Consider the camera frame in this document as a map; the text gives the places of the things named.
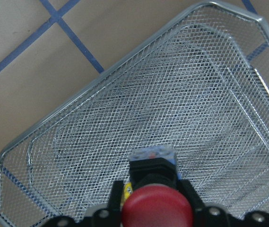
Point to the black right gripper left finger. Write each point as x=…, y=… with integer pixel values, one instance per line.
x=115, y=198

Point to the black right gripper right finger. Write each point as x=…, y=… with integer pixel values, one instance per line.
x=191, y=195

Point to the red emergency stop button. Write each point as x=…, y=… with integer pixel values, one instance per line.
x=155, y=200

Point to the silver wire mesh shelf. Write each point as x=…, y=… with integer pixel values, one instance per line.
x=199, y=85

